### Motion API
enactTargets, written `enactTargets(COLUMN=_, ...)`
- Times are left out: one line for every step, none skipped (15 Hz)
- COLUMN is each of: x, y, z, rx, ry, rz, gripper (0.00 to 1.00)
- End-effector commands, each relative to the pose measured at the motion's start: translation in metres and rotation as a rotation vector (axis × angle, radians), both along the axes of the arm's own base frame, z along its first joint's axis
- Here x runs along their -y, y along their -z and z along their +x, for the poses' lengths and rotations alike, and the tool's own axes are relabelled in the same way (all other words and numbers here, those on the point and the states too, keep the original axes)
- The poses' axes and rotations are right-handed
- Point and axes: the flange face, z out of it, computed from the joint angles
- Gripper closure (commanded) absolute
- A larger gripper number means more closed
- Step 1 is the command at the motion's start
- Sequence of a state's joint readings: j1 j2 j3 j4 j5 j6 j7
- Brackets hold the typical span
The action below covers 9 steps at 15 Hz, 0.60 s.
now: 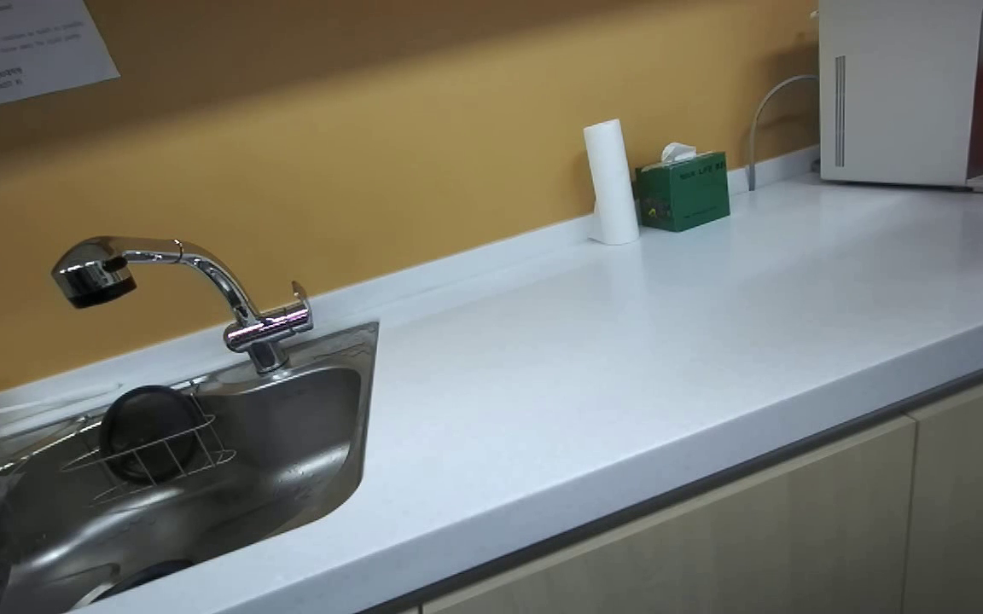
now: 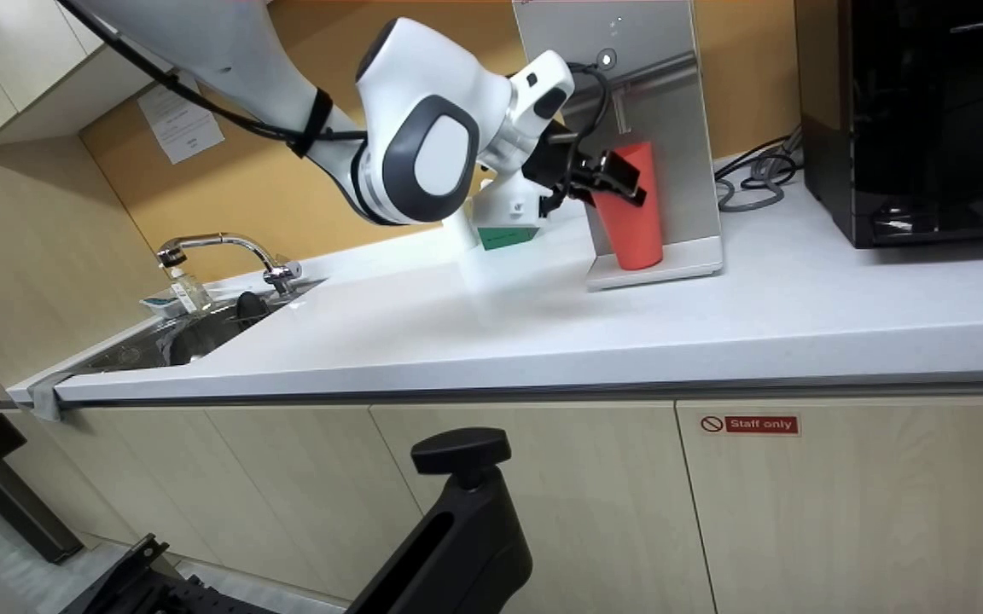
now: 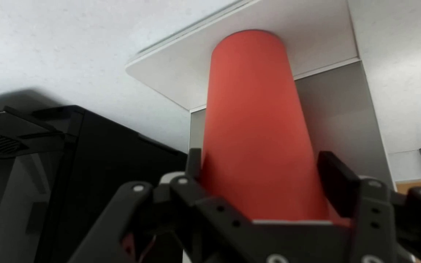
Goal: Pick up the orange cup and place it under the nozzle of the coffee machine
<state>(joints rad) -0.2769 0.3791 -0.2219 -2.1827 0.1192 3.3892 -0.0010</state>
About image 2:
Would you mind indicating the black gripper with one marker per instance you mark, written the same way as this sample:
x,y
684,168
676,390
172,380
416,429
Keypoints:
x,y
554,164

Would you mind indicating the orange plastic cup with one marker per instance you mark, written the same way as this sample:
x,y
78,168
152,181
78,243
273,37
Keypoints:
x,y
635,223

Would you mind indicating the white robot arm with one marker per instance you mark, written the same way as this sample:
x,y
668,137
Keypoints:
x,y
287,69

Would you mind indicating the green sponge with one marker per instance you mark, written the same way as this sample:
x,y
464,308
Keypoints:
x,y
510,238

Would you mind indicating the red warning sticker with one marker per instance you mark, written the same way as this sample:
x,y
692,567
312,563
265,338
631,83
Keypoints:
x,y
752,425

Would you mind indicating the black microwave oven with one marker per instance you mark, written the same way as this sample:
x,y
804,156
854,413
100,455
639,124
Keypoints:
x,y
936,115

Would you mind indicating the black item in sink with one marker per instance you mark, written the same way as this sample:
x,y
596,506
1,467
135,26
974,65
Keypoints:
x,y
252,305

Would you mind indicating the black office chair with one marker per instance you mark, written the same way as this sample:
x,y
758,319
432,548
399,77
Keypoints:
x,y
458,534

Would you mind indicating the chrome faucet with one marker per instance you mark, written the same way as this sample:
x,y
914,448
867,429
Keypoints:
x,y
212,241

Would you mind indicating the beige cabinet door with sticker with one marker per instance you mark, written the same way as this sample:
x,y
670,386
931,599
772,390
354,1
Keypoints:
x,y
879,512

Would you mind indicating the white paper notice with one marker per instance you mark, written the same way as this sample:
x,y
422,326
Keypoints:
x,y
183,124

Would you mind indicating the clear soap dispenser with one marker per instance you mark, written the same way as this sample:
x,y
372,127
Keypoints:
x,y
183,290

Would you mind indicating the steel sink basin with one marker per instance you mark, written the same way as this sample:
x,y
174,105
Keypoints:
x,y
172,341

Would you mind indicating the black plastic frame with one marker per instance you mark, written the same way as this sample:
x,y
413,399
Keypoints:
x,y
160,581

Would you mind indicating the beige wall cabinet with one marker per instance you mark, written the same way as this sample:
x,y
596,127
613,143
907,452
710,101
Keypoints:
x,y
26,54

